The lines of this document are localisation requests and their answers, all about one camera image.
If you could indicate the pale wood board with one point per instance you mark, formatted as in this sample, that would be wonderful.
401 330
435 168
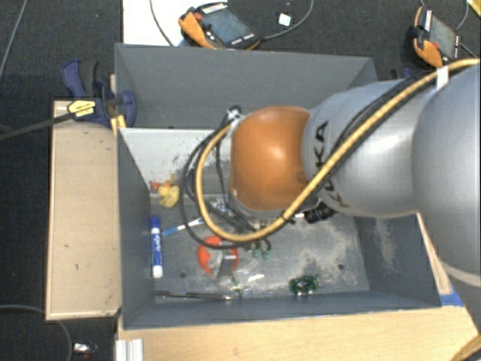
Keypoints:
84 220

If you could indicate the blue and white marker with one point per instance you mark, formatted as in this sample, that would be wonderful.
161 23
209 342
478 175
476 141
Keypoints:
156 247

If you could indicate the yellow toy duck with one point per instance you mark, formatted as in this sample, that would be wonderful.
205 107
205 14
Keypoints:
168 196

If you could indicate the thin black tweezers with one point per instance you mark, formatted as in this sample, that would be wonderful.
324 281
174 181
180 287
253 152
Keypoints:
191 295

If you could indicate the grey metal bin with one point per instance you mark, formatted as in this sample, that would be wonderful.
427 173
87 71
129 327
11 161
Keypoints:
180 88

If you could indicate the black cylinder on white bracket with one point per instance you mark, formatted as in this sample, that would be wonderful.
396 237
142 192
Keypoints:
319 213

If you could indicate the red toy piece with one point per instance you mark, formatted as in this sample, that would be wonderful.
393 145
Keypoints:
154 185

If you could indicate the green circuit board piece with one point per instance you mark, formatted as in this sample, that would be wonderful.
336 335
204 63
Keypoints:
303 284

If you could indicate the clear plastic packet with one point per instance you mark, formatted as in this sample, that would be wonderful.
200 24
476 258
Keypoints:
248 279

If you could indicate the blue and white toothbrush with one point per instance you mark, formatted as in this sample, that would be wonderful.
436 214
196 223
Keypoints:
176 230

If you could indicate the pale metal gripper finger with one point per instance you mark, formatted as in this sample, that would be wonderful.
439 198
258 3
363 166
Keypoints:
213 262
226 266

